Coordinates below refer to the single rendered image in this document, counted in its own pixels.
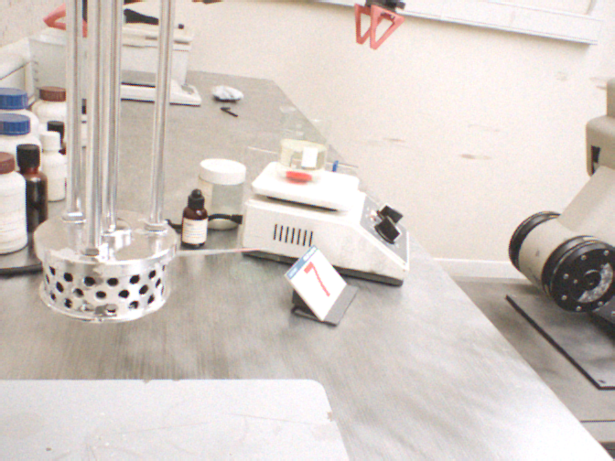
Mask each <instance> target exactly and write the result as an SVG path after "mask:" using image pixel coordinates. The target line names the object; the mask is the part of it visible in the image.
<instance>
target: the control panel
mask: <svg viewBox="0 0 615 461"><path fill-rule="evenodd" d="M380 208H381V207H380V206H379V205H377V204H376V203H375V202H374V201H372V200H371V199H370V198H369V197H367V196H365V199H364V202H363V207H362V212H361V220H360V225H361V226H362V227H363V228H364V229H365V230H367V231H368V232H369V233H370V234H371V235H372V236H373V237H374V238H376V239H377V240H378V241H379V242H381V243H382V244H383V245H384V246H385V247H387V248H388V249H389V250H390V251H392V252H393V253H394V254H395V255H397V256H398V257H399V258H400V259H402V260H403V261H404V262H405V263H407V228H406V227H404V226H403V225H402V224H401V223H399V222H398V223H396V227H397V228H398V229H399V231H400V232H402V235H401V236H400V237H399V238H398V239H397V240H396V243H395V244H390V243H388V242H387V241H385V240H384V239H383V238H382V237H381V236H380V235H379V234H378V233H377V232H376V230H375V228H374V226H375V225H376V224H379V223H380V222H381V221H382V220H381V219H380V218H379V216H378V215H377V213H376V211H377V209H380ZM372 211H374V212H375V213H376V216H375V215H374V214H372ZM371 216H373V217H375V219H376V220H373V219H372V218H371Z"/></svg>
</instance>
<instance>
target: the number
mask: <svg viewBox="0 0 615 461"><path fill-rule="evenodd" d="M292 280H293V281H294V282H295V283H296V285H297V286H298V287H299V288H300V290H301V291H302V292H303V293H304V295H305V296H306V297H307V299H308V300H309V301H310V302H311V304H312V305H313V306H314V307H315V308H316V309H317V310H318V311H319V313H321V311H322V310H323V308H324V307H325V305H326V304H327V302H328V301H329V300H330V298H331V297H332V295H333V294H334V292H335V291H336V290H337V288H338V287H339V285H340V283H341V282H342V280H341V279H340V278H339V276H338V275H337V274H336V273H335V271H334V270H333V269H332V268H331V266H330V265H329V264H328V262H327V261H326V260H325V259H324V257H323V256H322V255H321V254H320V252H319V251H316V252H315V253H314V255H313V256H312V257H311V258H310V259H309V260H308V261H307V263H306V264H305V265H304V266H303V267H302V268H301V269H300V271H299V272H298V273H297V274H296V275H295V276H294V278H293V279H292Z"/></svg>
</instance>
